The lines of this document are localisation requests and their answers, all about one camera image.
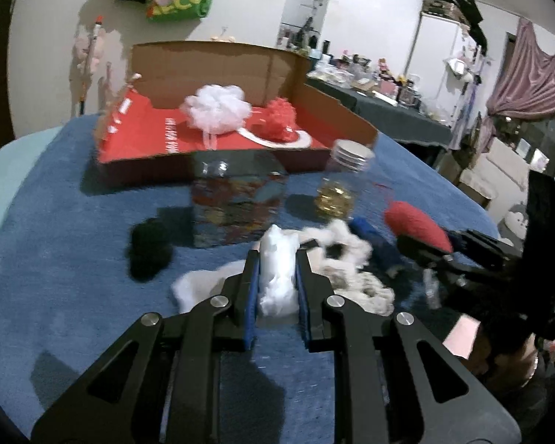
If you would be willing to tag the dark reflective box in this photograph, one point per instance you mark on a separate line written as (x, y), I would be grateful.
(235, 195)

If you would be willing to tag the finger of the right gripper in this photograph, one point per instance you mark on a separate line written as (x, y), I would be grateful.
(471, 281)
(476, 245)

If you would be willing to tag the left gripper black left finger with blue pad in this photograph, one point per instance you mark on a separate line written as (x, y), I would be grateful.
(159, 381)

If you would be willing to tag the white paper sachet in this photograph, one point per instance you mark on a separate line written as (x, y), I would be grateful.
(195, 287)

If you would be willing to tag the orange tipped stick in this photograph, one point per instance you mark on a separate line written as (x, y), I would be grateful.
(85, 85)

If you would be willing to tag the dark cloth side table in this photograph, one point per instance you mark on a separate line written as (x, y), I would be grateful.
(397, 122)

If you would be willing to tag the blue towel blanket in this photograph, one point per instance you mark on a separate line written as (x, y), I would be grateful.
(66, 294)

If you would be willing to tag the black pompom ball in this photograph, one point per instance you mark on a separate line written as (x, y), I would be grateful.
(149, 250)

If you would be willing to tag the pink plush toy on wall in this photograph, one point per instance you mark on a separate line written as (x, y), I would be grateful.
(89, 50)

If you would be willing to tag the red mesh loofah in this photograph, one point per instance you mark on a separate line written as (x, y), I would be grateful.
(279, 122)

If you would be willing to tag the clear jar gold beads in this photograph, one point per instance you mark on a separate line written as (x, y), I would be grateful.
(344, 178)

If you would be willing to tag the pink curtain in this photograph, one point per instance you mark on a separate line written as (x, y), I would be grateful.
(527, 88)

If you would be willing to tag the cardboard box red interior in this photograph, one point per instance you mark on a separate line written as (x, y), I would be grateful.
(144, 137)

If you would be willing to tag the wall mirror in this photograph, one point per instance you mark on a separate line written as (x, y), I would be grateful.
(302, 23)

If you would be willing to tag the white wardrobe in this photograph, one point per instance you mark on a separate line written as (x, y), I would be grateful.
(442, 52)

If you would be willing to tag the white mesh bath loofah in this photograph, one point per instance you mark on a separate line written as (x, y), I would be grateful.
(216, 110)

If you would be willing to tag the white tissue wad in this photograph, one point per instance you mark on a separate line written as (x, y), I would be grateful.
(277, 294)

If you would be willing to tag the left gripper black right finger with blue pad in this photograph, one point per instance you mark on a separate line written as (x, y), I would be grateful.
(394, 381)

